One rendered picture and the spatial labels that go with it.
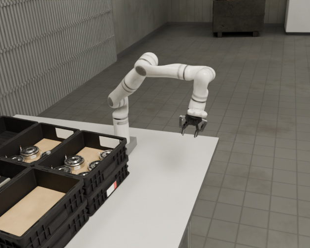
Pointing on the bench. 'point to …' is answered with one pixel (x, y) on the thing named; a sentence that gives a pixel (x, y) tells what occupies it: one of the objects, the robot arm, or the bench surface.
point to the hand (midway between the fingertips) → (189, 133)
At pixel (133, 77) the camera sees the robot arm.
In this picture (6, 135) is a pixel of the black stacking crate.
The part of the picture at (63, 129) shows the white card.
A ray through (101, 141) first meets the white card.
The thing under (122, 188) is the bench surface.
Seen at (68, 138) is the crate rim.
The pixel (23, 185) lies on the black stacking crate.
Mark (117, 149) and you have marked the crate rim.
